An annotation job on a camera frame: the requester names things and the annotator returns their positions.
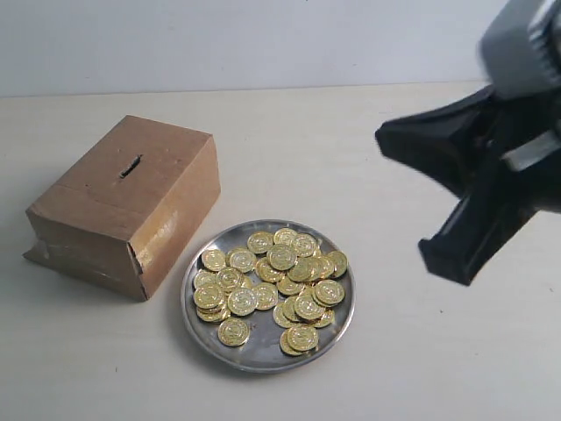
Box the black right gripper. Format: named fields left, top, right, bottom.
left=374, top=86, right=560, bottom=286

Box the brown cardboard slotted box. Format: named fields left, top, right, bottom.
left=25, top=115, right=221, bottom=302

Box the gold coin back top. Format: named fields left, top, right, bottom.
left=246, top=231, right=274, bottom=254

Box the round steel plate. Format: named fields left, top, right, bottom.
left=181, top=219, right=356, bottom=374

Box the lone gold coin front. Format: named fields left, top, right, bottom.
left=217, top=318, right=250, bottom=347

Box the gold coin left stack top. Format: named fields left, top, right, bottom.
left=193, top=282, right=224, bottom=310

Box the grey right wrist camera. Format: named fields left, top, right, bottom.
left=479, top=0, right=560, bottom=99

